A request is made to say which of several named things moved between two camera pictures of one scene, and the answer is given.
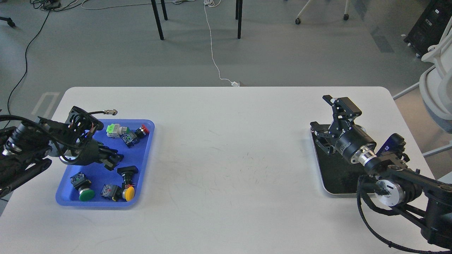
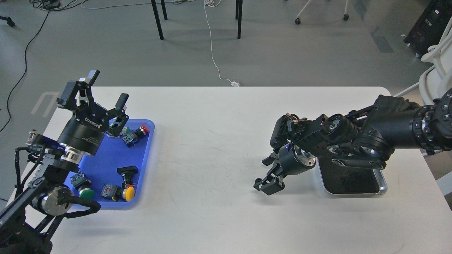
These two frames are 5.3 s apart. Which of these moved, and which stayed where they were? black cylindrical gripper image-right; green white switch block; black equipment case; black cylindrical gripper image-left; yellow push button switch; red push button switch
Moved: black cylindrical gripper image-right; black cylindrical gripper image-left
Stayed: black equipment case; green white switch block; red push button switch; yellow push button switch
